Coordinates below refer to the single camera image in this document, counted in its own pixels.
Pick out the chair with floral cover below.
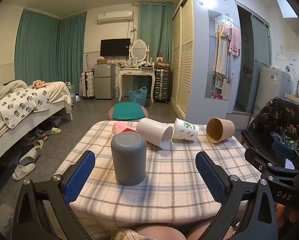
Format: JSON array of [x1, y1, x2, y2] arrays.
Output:
[[240, 97, 299, 156]]

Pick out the person's right leg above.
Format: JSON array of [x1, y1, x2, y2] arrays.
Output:
[[186, 221, 237, 240]]

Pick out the blue laundry basket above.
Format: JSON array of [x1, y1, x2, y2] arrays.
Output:
[[128, 86, 148, 107]]

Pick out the white slipper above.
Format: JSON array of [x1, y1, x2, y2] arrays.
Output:
[[19, 146, 42, 166], [12, 163, 36, 181]]

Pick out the grey green blanket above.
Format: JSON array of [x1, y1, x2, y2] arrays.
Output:
[[0, 80, 28, 102]]

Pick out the wide green curtain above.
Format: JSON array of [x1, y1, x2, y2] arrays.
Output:
[[14, 8, 87, 86]]

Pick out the frosted glass door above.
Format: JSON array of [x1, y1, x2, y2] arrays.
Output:
[[250, 13, 271, 111]]

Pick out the wire clothes hanger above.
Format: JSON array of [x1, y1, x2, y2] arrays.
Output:
[[275, 46, 290, 61]]

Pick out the silver mini fridge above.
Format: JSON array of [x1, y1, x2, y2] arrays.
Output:
[[94, 63, 117, 99]]

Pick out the plain white cup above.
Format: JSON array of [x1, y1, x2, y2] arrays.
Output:
[[136, 118, 174, 150]]

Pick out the person's left leg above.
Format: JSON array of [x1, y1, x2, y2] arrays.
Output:
[[135, 224, 188, 240]]

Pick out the black television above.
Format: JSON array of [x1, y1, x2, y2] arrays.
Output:
[[100, 38, 131, 57]]

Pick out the person's leg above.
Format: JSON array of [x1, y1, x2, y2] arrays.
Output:
[[186, 221, 237, 240], [135, 224, 188, 240]]

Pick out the white towel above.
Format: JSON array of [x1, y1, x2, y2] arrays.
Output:
[[213, 24, 234, 78]]

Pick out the grey cup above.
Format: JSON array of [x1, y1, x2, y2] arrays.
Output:
[[111, 132, 147, 186]]

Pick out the wooden board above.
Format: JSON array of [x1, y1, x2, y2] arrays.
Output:
[[284, 93, 299, 105]]

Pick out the leaf patterned quilt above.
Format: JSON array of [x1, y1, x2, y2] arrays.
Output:
[[0, 88, 51, 130]]

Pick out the orange cloth item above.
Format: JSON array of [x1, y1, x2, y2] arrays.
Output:
[[31, 80, 47, 89]]

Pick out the white dressing table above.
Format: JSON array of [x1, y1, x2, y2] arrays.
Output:
[[118, 67, 156, 103]]

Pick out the white air conditioner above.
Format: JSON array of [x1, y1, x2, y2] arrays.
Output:
[[97, 10, 134, 25]]

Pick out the stool with green cushion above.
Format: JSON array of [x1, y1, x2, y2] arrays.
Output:
[[107, 102, 149, 122]]

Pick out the person's right hand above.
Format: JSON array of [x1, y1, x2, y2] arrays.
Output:
[[275, 202, 299, 240]]

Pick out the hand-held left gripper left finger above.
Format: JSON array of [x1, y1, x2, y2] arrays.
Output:
[[12, 150, 96, 240]]

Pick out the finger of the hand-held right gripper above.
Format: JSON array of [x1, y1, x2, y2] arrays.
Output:
[[244, 147, 299, 181], [272, 141, 298, 158]]

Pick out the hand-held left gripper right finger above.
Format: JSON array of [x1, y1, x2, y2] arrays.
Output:
[[195, 151, 279, 240]]

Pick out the oval vanity mirror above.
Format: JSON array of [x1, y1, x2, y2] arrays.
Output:
[[131, 39, 149, 63]]

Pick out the white louvered wardrobe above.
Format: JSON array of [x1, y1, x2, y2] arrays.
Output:
[[170, 0, 240, 122]]

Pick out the grey sneakers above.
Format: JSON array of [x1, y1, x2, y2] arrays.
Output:
[[22, 128, 48, 147]]

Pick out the pink cup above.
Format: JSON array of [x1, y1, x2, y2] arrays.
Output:
[[112, 121, 136, 137]]

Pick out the white suitcase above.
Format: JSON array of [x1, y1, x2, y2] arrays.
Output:
[[81, 71, 95, 100]]

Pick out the plaid tablecloth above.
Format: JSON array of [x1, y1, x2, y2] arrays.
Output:
[[55, 120, 263, 240]]

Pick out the white bed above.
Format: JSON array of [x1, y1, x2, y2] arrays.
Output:
[[0, 80, 74, 172]]

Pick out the white washing machine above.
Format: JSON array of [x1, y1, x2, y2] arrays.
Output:
[[254, 66, 291, 116]]

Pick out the stacked cardboard boxes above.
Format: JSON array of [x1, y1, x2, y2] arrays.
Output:
[[156, 53, 170, 71]]

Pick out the narrow green curtain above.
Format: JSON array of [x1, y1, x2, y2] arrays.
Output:
[[137, 2, 175, 101]]

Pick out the clear water jug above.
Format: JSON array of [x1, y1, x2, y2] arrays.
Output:
[[65, 82, 76, 101]]

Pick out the tan paper cup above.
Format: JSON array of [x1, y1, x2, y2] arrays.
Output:
[[206, 117, 235, 144]]

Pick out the white leaf print cup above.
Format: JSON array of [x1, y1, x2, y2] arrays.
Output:
[[171, 117, 199, 142]]

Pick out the dark suitcase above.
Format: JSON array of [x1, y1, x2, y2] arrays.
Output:
[[154, 68, 171, 103]]

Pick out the pink towel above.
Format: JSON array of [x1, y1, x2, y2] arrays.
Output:
[[221, 23, 241, 57]]

